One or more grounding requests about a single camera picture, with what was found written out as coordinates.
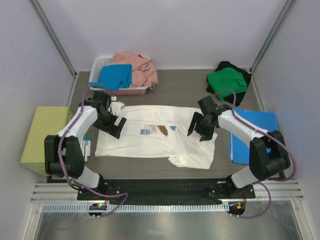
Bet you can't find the right aluminium frame post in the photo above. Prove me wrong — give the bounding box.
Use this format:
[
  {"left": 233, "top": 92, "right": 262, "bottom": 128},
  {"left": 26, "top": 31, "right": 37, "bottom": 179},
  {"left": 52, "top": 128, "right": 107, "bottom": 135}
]
[{"left": 249, "top": 0, "right": 297, "bottom": 73}]

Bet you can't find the green t-shirt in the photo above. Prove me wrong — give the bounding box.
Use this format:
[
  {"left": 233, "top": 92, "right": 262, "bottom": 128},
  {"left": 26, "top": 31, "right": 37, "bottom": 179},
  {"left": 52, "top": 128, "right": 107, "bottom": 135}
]
[{"left": 207, "top": 67, "right": 248, "bottom": 100}]

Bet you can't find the black t-shirt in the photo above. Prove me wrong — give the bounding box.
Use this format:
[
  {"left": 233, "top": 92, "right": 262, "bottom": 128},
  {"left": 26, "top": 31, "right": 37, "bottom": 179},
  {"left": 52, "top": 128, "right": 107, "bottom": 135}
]
[{"left": 206, "top": 61, "right": 252, "bottom": 107}]

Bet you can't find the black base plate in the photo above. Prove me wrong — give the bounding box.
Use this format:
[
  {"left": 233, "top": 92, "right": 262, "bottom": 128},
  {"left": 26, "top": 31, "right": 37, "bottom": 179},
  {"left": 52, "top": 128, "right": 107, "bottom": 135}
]
[{"left": 76, "top": 178, "right": 256, "bottom": 201}]

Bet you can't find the white slotted cable duct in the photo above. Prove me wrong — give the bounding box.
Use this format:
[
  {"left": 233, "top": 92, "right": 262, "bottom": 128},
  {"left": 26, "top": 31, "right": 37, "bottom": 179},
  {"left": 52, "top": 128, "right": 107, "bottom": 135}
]
[{"left": 42, "top": 202, "right": 229, "bottom": 214}]

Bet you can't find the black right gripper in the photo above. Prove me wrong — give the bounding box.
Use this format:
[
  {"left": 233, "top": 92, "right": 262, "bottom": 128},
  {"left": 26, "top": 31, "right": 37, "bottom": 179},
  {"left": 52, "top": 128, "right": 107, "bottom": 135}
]
[{"left": 188, "top": 111, "right": 216, "bottom": 142}]

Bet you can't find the aluminium rail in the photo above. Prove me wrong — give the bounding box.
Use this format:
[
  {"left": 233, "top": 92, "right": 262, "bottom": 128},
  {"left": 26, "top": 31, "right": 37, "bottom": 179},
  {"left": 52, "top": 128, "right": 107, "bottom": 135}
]
[{"left": 30, "top": 180, "right": 304, "bottom": 203}]

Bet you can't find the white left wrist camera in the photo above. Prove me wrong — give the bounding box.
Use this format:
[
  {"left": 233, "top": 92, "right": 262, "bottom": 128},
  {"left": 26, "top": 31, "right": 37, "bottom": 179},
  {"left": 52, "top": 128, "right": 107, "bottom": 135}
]
[{"left": 109, "top": 96, "right": 126, "bottom": 116}]

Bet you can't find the white marker pen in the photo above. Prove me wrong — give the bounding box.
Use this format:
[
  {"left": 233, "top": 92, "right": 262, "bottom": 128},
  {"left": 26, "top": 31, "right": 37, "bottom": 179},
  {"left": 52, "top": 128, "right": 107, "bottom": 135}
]
[
  {"left": 82, "top": 135, "right": 87, "bottom": 157},
  {"left": 80, "top": 140, "right": 86, "bottom": 153},
  {"left": 84, "top": 140, "right": 90, "bottom": 162},
  {"left": 87, "top": 135, "right": 92, "bottom": 158}
]

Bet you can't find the left aluminium frame post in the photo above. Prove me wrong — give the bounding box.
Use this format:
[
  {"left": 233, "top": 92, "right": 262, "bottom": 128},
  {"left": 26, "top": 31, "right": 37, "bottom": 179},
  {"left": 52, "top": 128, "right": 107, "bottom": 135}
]
[{"left": 29, "top": 0, "right": 77, "bottom": 78}]

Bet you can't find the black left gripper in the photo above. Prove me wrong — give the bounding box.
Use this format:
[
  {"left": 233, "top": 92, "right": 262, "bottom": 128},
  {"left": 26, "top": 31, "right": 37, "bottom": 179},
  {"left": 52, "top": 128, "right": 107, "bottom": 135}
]
[{"left": 94, "top": 109, "right": 126, "bottom": 139}]

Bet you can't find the yellow-green foam block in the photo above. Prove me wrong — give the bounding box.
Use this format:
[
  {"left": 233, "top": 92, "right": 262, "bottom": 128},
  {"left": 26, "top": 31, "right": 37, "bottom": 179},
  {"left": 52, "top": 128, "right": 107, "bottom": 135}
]
[{"left": 20, "top": 106, "right": 74, "bottom": 176}]

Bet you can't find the blue t-shirt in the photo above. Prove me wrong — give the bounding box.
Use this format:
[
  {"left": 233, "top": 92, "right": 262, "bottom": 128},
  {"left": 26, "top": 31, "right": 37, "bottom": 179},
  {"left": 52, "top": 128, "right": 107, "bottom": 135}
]
[{"left": 89, "top": 64, "right": 133, "bottom": 91}]

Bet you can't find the white printed t-shirt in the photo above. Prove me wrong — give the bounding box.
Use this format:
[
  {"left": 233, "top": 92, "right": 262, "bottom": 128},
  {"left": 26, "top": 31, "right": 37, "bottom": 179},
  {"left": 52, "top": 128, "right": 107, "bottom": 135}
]
[{"left": 94, "top": 105, "right": 218, "bottom": 170}]

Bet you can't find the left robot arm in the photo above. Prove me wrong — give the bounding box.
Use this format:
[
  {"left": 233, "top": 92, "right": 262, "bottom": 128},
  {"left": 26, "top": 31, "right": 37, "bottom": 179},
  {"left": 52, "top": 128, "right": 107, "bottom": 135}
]
[{"left": 44, "top": 92, "right": 127, "bottom": 200}]

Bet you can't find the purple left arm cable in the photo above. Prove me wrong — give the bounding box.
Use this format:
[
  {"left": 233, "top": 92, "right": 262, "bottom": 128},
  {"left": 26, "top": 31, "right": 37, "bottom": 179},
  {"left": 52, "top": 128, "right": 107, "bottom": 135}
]
[{"left": 57, "top": 84, "right": 129, "bottom": 218}]

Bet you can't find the white plastic laundry basket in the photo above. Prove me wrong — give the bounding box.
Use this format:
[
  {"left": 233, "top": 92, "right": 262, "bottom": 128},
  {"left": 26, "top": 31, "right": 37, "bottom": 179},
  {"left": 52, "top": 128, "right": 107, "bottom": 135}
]
[{"left": 88, "top": 55, "right": 149, "bottom": 96}]

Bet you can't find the aluminium frame post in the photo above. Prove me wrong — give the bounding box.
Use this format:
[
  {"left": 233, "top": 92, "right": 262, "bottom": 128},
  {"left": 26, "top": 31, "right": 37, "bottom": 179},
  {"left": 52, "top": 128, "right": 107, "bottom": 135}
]
[
  {"left": 249, "top": 0, "right": 297, "bottom": 73},
  {"left": 29, "top": 0, "right": 77, "bottom": 78}
]

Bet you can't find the blue folder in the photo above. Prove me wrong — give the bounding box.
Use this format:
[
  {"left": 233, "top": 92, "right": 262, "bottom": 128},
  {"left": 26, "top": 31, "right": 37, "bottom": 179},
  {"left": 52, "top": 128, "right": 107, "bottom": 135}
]
[{"left": 228, "top": 108, "right": 278, "bottom": 165}]

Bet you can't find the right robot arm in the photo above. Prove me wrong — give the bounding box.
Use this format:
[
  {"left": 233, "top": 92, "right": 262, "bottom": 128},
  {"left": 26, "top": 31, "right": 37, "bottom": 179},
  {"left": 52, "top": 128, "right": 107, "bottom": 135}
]
[{"left": 187, "top": 96, "right": 291, "bottom": 198}]

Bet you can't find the pink t-shirt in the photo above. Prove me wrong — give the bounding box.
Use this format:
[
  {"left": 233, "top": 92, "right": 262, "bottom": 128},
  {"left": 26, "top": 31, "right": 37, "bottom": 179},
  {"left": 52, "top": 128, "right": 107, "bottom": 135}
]
[{"left": 107, "top": 51, "right": 159, "bottom": 90}]

